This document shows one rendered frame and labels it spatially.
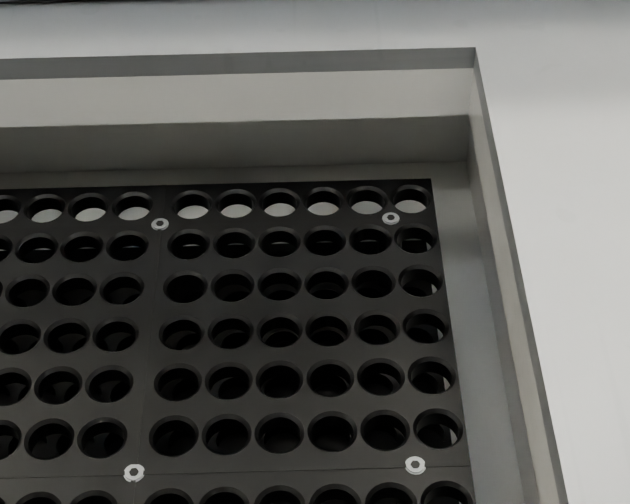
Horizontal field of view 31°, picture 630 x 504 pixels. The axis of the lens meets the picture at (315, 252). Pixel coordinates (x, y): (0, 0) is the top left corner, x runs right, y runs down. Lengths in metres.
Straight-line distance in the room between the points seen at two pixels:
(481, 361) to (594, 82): 0.11
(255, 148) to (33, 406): 0.19
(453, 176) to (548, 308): 0.20
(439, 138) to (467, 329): 0.09
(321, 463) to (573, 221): 0.09
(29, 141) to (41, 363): 0.17
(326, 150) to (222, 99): 0.11
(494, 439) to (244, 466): 0.11
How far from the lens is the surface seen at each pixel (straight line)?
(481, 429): 0.39
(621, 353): 0.27
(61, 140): 0.47
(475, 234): 0.45
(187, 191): 0.37
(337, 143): 0.47
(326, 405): 0.31
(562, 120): 0.33
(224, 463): 0.30
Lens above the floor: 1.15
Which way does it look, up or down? 46 degrees down
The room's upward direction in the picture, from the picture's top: 1 degrees counter-clockwise
